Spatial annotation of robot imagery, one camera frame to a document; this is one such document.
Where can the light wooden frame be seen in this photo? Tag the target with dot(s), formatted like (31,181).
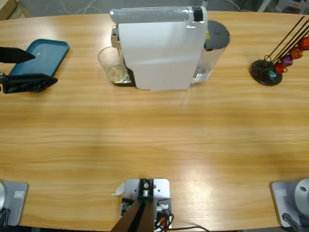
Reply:
(9,9)

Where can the white capsule coffee machine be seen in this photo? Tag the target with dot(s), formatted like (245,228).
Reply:
(159,53)

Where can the purple coffee capsule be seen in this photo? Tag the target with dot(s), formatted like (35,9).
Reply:
(287,60)

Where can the metal drip tray grille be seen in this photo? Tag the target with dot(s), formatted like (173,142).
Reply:
(130,83)

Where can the red coffee capsule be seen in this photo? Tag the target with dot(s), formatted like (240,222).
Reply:
(280,68)
(305,44)

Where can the yellow warning sticker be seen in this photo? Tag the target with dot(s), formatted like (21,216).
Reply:
(207,35)

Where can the teal plastic tray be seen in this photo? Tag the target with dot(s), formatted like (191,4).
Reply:
(48,55)

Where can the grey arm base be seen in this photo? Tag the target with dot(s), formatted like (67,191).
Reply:
(282,205)
(17,205)

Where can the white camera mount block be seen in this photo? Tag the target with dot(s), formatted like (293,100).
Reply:
(161,186)

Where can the dark camera post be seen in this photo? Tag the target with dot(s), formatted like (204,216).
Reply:
(144,191)

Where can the clear water tank dark lid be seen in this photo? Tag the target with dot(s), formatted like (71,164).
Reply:
(216,33)

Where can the orange coffee capsule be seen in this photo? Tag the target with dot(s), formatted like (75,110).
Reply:
(296,52)

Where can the white paper tab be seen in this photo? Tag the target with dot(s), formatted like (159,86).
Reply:
(118,189)

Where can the clear glass cup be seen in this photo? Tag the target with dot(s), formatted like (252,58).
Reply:
(113,65)

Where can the white plastic stools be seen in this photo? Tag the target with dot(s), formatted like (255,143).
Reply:
(285,3)

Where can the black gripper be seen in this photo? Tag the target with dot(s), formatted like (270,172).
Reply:
(1,82)

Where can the teal coffee capsule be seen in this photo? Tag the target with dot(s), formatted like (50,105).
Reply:
(272,75)

